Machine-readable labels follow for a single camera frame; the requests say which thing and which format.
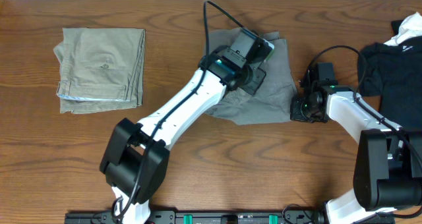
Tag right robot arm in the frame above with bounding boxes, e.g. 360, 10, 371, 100
290, 63, 421, 223

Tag white garment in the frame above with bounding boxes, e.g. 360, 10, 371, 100
384, 12, 421, 46

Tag black t-shirt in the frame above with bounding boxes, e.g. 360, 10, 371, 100
357, 36, 421, 130

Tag folded khaki shorts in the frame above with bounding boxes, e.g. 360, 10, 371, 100
53, 28, 146, 114

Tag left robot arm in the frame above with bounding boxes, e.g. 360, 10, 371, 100
100, 28, 275, 223

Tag grey shorts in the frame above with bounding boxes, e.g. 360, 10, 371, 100
206, 32, 297, 125

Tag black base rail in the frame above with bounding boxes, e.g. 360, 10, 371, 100
64, 210, 396, 224

